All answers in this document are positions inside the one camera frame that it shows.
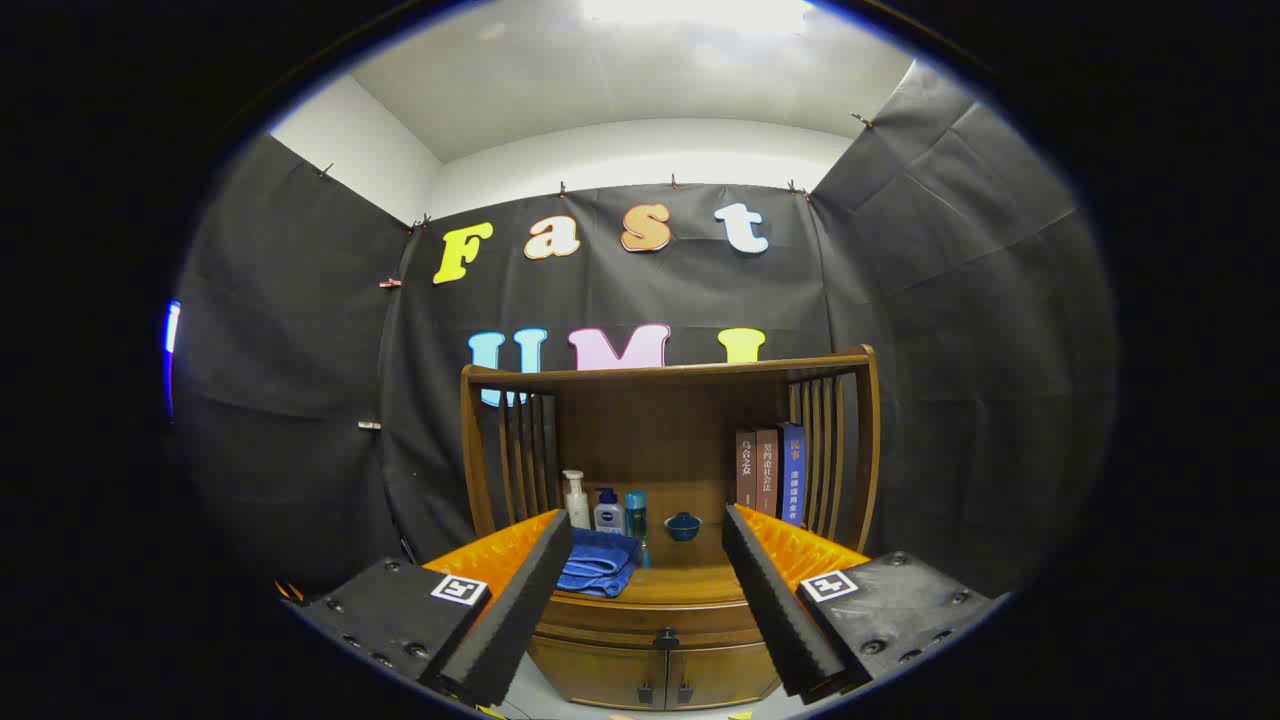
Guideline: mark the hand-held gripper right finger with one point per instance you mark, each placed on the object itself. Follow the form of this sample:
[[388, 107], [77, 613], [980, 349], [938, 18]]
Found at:
[[785, 620]]

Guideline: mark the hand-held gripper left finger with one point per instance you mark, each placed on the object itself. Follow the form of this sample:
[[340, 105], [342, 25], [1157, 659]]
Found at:
[[505, 620]]

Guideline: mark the wooden drawer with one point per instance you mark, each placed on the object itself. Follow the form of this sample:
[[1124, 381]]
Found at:
[[610, 620]]

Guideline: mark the black drawer knob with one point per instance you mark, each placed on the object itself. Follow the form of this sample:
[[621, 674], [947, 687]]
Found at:
[[666, 638]]

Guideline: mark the wooden cabinet door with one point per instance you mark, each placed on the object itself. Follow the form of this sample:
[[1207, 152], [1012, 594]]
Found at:
[[600, 675], [720, 672]]

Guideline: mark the wooden countertop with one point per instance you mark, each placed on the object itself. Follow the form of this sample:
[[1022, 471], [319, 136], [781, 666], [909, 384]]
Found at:
[[690, 575]]

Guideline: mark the wooden cabinet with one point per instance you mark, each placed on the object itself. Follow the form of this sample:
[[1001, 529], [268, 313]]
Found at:
[[650, 430]]

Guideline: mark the blue folded towel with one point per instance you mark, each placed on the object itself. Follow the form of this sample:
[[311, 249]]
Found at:
[[595, 565]]

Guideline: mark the white pump bottle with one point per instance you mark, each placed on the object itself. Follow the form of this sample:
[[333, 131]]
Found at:
[[577, 508]]

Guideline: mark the blue lidded teacup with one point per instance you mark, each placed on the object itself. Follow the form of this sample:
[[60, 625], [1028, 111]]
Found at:
[[683, 527]]

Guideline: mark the blue book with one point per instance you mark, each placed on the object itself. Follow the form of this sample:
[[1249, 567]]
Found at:
[[792, 480]]

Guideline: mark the reddish brown book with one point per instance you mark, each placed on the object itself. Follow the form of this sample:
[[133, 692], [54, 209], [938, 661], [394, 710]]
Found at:
[[767, 475]]

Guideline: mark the white bottle blue cap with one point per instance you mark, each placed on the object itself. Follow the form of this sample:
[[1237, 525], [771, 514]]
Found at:
[[609, 517]]

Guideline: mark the dark brown book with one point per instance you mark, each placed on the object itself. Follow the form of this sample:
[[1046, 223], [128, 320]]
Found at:
[[746, 470]]

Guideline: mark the teal blue bottle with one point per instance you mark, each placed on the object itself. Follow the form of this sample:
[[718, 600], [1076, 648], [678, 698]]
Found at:
[[636, 515]]

